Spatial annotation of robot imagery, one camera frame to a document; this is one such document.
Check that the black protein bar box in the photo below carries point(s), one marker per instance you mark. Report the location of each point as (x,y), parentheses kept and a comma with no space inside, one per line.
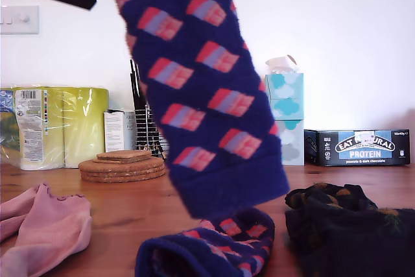
(356,153)

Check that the square cork coaster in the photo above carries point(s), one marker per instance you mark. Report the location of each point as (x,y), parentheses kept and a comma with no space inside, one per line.
(107,158)
(129,153)

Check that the thin black stick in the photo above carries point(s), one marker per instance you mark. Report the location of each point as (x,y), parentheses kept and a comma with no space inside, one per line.
(143,102)
(138,95)
(132,85)

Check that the purple sock with pink squares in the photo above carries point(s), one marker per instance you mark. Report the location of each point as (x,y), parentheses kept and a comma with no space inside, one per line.
(194,95)
(246,228)

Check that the white wall switch plate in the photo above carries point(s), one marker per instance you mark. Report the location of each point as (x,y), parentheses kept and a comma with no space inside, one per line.
(19,20)

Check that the round cork trivet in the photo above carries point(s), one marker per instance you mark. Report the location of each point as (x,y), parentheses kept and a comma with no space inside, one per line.
(129,179)
(87,164)
(155,171)

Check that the black tipped wooden brush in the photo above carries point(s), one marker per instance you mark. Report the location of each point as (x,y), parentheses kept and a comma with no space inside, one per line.
(161,153)

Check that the grey cloud tissue box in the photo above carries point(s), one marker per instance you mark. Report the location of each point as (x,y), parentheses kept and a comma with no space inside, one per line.
(291,147)

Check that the yellow paper towel pack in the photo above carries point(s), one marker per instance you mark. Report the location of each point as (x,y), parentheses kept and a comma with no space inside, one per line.
(81,121)

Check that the small white carton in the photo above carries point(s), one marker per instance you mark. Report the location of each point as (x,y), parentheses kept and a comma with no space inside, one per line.
(113,131)

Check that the white tissue sheet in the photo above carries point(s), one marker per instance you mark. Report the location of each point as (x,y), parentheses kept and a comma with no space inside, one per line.
(279,63)

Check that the plain pink ribbed sock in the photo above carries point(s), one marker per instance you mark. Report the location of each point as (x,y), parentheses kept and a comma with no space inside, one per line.
(9,215)
(55,225)

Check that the blue cloud tissue box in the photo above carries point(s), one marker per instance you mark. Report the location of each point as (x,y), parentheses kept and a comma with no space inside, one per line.
(288,95)

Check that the navy sock with brown dots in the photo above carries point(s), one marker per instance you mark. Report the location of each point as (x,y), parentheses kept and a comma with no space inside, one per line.
(340,244)
(324,192)

